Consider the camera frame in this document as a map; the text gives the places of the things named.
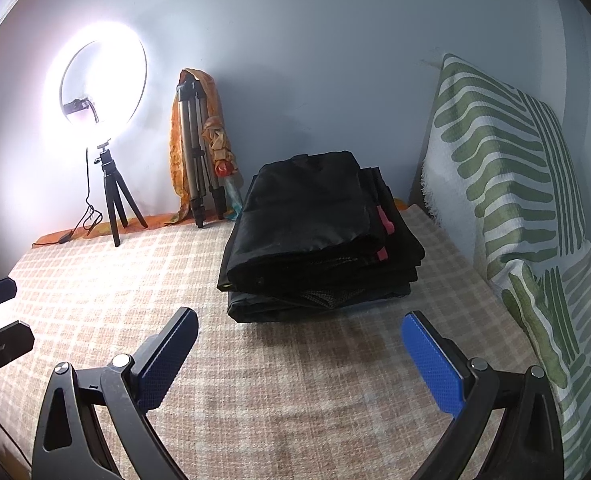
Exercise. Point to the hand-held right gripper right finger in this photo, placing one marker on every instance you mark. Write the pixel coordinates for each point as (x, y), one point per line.
(433, 365)

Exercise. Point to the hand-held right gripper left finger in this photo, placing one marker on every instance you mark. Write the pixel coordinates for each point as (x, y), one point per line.
(168, 355)

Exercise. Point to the beige checked blanket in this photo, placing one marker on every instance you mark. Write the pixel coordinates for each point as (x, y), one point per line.
(275, 385)

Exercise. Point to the stack of folded dark clothes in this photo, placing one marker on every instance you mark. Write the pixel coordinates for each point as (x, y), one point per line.
(400, 255)

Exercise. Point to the orange bed sheet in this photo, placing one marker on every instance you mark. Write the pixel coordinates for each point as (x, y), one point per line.
(160, 220)

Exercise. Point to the orange patterned cloth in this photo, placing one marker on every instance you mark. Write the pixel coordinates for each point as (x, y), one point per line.
(175, 150)

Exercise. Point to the folded metal tripod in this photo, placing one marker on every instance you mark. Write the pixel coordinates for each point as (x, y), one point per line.
(193, 150)

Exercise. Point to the green striped white pillow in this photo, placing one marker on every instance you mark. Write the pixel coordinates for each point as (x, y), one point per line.
(500, 160)

